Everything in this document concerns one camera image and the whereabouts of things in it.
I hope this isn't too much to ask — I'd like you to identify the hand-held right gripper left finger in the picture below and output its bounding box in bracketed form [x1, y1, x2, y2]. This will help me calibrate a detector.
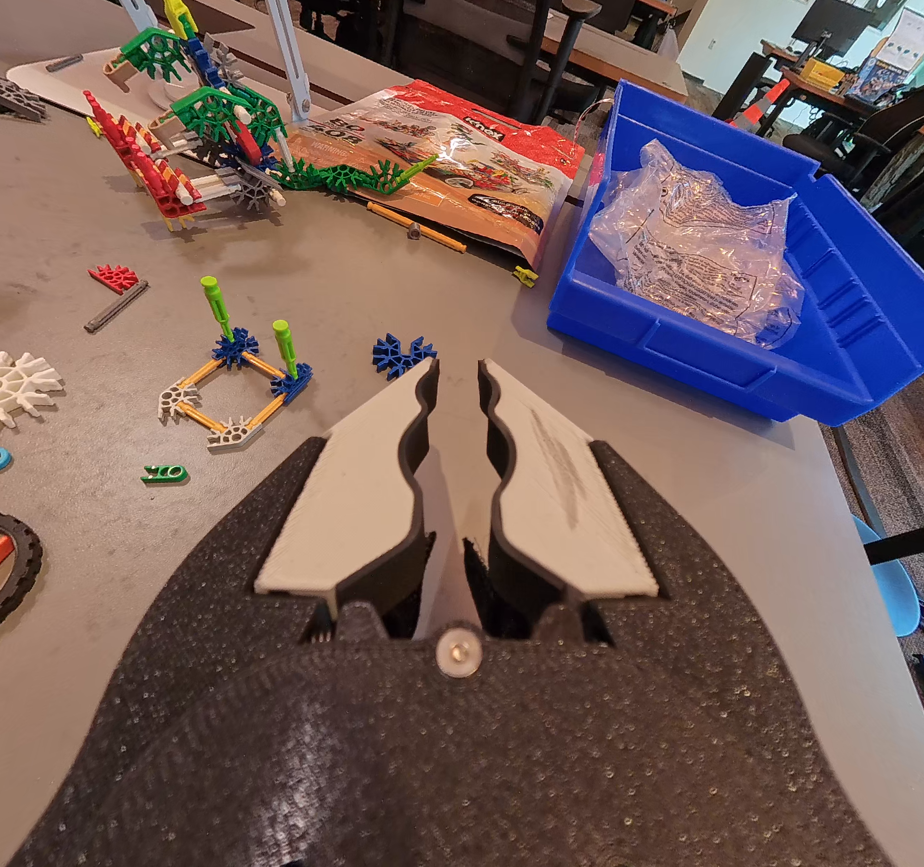
[253, 357, 441, 615]

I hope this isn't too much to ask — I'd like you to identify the computer monitor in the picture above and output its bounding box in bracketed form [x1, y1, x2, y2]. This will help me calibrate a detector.
[792, 0, 876, 61]

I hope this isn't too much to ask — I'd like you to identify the long yellow toy rod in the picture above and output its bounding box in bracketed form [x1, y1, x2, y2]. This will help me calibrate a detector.
[366, 201, 469, 255]

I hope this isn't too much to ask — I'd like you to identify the dark grey toy connector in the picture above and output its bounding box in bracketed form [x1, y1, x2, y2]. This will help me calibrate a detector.
[0, 76, 49, 122]

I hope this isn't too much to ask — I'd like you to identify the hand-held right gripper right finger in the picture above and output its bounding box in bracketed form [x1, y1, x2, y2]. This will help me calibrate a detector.
[476, 358, 661, 615]

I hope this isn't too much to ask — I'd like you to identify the black toy tyre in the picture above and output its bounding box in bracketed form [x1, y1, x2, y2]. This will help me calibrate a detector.
[0, 513, 44, 624]

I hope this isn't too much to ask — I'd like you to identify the printed toy package bag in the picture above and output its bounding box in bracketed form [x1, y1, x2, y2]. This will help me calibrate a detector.
[285, 79, 586, 272]

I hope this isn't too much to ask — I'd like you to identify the orange traffic cone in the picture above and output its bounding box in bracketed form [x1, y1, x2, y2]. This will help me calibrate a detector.
[742, 79, 792, 126]

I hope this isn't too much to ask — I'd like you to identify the colourful construction toy model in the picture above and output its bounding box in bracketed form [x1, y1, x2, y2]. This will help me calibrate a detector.
[81, 0, 441, 233]

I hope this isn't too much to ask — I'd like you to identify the blue double toy connector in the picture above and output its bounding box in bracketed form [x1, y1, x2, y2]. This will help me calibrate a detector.
[372, 333, 438, 382]

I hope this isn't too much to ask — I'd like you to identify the light blue chair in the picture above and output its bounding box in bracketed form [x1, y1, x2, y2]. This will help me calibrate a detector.
[852, 517, 922, 638]

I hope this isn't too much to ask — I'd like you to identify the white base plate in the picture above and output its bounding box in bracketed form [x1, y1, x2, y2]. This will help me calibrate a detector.
[6, 48, 199, 117]

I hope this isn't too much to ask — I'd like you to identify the clear plastic bag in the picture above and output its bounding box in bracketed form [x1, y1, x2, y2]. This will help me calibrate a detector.
[588, 138, 806, 348]

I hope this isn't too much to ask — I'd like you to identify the white snowflake toy connector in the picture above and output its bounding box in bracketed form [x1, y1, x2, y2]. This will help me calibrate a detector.
[0, 351, 64, 429]

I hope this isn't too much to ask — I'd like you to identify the square toy rod frame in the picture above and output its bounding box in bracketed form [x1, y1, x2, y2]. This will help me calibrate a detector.
[157, 275, 315, 449]

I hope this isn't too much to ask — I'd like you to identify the small red toy connector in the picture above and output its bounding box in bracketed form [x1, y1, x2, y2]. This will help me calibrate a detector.
[87, 264, 140, 296]

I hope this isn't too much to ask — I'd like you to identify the white round stand base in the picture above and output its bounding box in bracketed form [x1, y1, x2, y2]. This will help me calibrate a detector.
[148, 73, 196, 109]

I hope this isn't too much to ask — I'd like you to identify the black office chair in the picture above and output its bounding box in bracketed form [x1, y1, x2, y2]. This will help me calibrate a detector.
[783, 88, 924, 198]
[390, 0, 602, 125]

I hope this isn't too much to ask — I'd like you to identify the blue plastic bin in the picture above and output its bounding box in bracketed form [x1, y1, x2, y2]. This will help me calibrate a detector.
[546, 79, 871, 426]
[814, 173, 924, 409]

